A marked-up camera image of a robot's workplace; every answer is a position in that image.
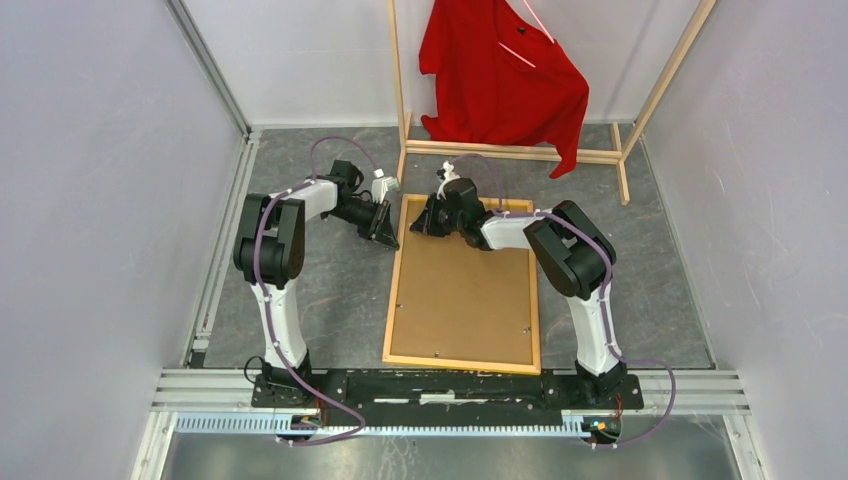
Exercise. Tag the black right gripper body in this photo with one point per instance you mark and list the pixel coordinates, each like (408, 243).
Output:
(444, 221)

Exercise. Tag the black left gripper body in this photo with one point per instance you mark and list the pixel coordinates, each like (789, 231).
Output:
(368, 217)

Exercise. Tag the yellow wooden picture frame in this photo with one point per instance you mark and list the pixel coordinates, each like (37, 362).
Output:
(457, 364)

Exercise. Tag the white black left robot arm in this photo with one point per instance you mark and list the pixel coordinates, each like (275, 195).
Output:
(270, 248)

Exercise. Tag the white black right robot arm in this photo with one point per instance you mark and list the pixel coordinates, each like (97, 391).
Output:
(573, 253)

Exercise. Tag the wooden clothes rack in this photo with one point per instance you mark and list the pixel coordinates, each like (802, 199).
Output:
(616, 157)

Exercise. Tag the red t-shirt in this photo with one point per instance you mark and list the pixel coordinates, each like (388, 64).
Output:
(485, 95)

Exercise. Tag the pink clothes hanger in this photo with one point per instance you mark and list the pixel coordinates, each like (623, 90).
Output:
(521, 32)

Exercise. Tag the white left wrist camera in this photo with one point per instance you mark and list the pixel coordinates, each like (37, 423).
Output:
(382, 184)

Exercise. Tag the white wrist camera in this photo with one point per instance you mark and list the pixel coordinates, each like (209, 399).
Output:
(382, 184)
(446, 174)

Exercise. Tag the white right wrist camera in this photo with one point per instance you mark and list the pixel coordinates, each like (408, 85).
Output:
(446, 174)

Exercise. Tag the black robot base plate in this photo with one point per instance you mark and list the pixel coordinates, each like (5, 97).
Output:
(440, 398)

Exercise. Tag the grey slotted cable duct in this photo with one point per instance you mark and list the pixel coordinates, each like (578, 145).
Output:
(292, 425)

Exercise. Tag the aluminium rail frame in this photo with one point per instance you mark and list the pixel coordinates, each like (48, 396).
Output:
(99, 288)

